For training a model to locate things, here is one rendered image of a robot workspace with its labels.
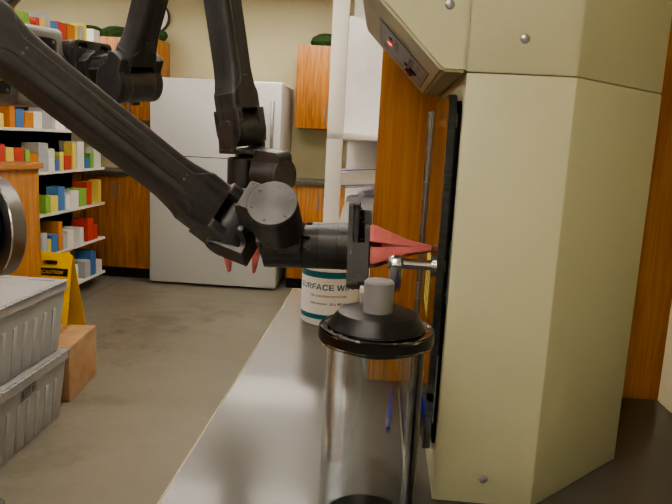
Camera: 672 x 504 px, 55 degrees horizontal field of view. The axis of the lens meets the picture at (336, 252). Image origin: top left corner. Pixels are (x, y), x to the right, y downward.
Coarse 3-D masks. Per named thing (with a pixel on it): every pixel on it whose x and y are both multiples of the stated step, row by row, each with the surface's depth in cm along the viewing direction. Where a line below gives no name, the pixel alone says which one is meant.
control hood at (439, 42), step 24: (384, 0) 65; (408, 0) 65; (432, 0) 65; (456, 0) 65; (408, 24) 65; (432, 24) 65; (456, 24) 65; (384, 48) 95; (408, 48) 74; (432, 48) 66; (456, 48) 65; (432, 72) 72; (456, 72) 66
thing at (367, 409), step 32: (352, 384) 58; (384, 384) 57; (416, 384) 59; (352, 416) 58; (384, 416) 58; (352, 448) 58; (384, 448) 58; (320, 480) 63; (352, 480) 59; (384, 480) 59
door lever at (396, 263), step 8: (392, 256) 74; (400, 256) 74; (432, 256) 74; (392, 264) 74; (400, 264) 74; (408, 264) 74; (416, 264) 74; (424, 264) 74; (432, 264) 73; (392, 272) 76; (400, 272) 75; (432, 272) 74; (392, 280) 78; (400, 280) 78; (400, 288) 81
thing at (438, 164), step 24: (456, 96) 68; (432, 120) 94; (432, 144) 90; (432, 168) 87; (432, 192) 84; (432, 216) 81; (432, 240) 79; (432, 288) 74; (432, 312) 72; (432, 360) 72; (432, 384) 72; (432, 408) 73
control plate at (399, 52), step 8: (384, 24) 75; (384, 32) 80; (392, 32) 75; (384, 40) 87; (392, 48) 86; (400, 48) 79; (392, 56) 93; (400, 56) 85; (408, 56) 78; (400, 64) 92; (416, 64) 77; (416, 72) 83; (424, 72) 77; (416, 80) 90; (424, 80) 83
